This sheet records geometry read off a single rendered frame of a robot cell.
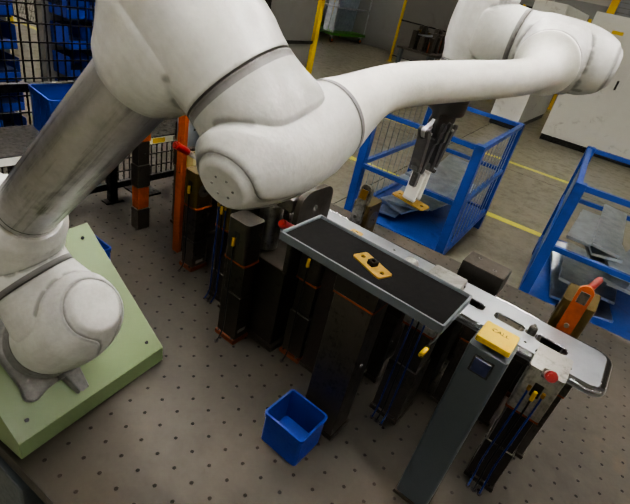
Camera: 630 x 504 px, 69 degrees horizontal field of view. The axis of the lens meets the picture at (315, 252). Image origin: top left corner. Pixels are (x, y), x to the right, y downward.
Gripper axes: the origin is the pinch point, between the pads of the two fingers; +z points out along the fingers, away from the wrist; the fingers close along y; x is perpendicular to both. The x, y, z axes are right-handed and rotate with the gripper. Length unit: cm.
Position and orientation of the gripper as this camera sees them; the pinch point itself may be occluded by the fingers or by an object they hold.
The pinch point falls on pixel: (416, 184)
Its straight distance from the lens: 104.8
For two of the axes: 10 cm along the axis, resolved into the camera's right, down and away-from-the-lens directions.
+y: 6.7, -2.7, 6.9
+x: -7.1, -5.2, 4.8
